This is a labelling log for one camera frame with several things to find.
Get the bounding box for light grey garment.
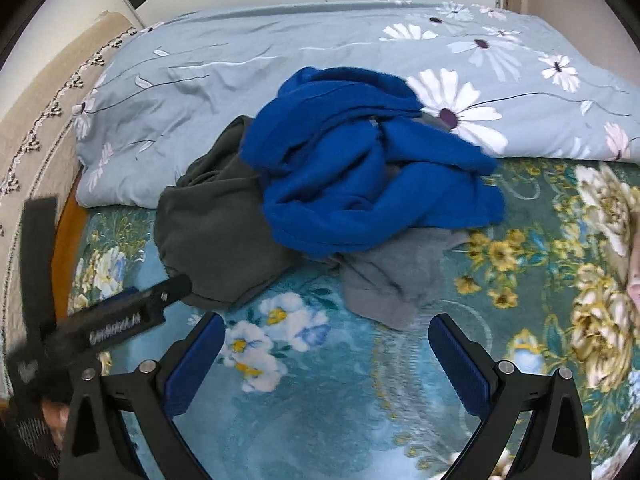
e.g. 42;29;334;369
336;228;469;330

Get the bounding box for blue sweatshirt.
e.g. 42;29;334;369
240;67;506;257

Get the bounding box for dark grey pants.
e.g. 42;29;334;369
153;116;300;312

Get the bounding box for grey floral duvet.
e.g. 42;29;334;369
70;0;640;210

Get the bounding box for beige patterned curtain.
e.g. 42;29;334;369
0;11;139;396

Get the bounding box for teal floral bed blanket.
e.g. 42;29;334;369
67;156;640;480

